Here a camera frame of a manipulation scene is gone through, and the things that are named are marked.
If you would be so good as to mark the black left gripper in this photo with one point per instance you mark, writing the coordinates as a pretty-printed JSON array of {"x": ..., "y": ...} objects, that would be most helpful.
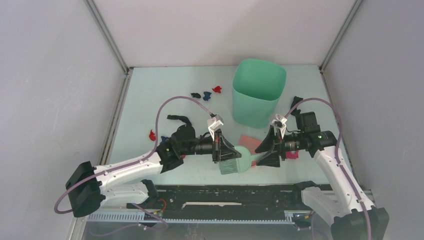
[{"x": 223, "y": 151}]

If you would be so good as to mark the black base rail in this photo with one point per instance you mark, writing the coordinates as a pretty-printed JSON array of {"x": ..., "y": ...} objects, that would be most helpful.
[{"x": 227, "y": 200}]

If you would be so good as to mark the green plastic waste bin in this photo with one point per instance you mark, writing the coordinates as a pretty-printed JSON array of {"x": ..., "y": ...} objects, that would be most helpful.
[{"x": 257, "y": 86}]

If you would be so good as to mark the green hand brush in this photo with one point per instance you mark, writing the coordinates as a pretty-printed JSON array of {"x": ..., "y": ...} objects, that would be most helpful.
[{"x": 239, "y": 165}]

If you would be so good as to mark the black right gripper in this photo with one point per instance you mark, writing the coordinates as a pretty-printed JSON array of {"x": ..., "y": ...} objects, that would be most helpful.
[{"x": 275, "y": 145}]

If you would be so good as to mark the red paper scrap left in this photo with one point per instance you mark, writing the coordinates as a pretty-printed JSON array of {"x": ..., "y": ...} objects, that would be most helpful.
[{"x": 152, "y": 136}]

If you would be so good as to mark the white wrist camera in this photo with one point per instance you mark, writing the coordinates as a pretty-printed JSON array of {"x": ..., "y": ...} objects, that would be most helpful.
[
  {"x": 278, "y": 126},
  {"x": 214, "y": 124}
]

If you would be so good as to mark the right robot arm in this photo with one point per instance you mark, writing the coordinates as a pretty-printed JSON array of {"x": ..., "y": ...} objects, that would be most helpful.
[{"x": 353, "y": 216}]

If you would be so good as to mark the magenta paper scrap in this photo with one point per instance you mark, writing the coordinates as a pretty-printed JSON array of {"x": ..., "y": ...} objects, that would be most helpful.
[{"x": 292, "y": 155}]

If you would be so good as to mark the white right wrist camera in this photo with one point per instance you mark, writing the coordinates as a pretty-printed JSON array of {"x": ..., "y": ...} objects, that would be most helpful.
[{"x": 278, "y": 126}]

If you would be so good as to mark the white slotted cable duct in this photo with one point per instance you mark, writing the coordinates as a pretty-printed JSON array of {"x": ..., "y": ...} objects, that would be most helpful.
[{"x": 287, "y": 217}]

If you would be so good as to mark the pink dustpan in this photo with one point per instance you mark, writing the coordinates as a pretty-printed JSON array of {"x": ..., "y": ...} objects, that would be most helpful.
[{"x": 249, "y": 143}]

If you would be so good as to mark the blue paper scrap left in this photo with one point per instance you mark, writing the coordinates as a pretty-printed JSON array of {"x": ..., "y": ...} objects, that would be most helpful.
[{"x": 164, "y": 139}]

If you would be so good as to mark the black paper scrap right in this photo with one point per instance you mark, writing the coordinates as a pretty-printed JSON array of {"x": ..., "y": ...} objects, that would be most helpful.
[{"x": 295, "y": 101}]

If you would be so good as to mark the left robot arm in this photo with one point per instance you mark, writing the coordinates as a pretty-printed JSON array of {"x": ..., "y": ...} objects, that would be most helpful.
[{"x": 91, "y": 187}]

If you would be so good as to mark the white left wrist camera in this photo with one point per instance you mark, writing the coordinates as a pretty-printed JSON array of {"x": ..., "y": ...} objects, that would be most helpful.
[{"x": 214, "y": 124}]

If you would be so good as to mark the blue paper scrap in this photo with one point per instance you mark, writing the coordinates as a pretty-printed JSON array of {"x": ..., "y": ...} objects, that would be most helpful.
[
  {"x": 164, "y": 139},
  {"x": 206, "y": 95}
]

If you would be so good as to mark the long black paper scrap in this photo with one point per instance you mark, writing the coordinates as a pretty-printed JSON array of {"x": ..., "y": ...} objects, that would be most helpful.
[{"x": 181, "y": 118}]

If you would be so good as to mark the red paper scrap near bin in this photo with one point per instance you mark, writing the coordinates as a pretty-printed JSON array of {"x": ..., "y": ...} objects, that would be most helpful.
[{"x": 217, "y": 89}]

